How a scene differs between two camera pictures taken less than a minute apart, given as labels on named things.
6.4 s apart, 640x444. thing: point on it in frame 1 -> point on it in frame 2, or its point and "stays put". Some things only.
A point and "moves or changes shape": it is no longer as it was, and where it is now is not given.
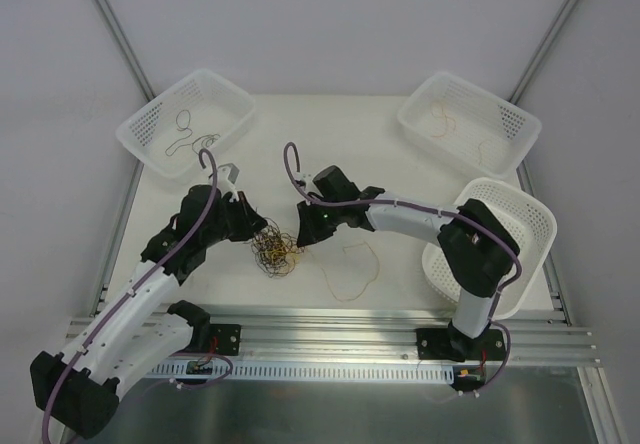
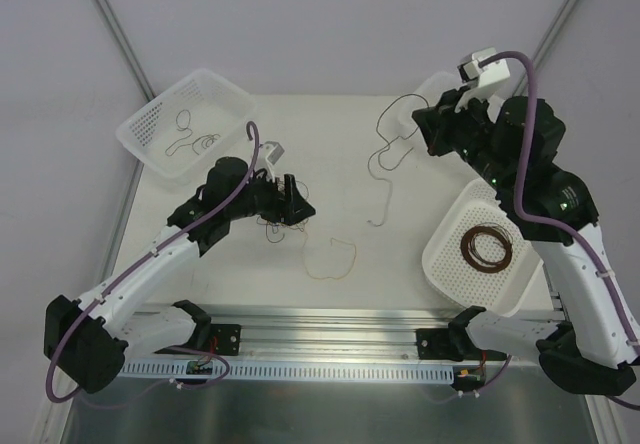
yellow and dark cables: (275, 251) moves or changes shape
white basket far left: (200, 111) stays put
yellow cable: (343, 248) -> (331, 244)
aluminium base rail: (367, 336) stays put
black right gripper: (310, 223) -> (437, 127)
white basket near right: (528, 224) stays put
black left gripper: (245, 219) -> (288, 199)
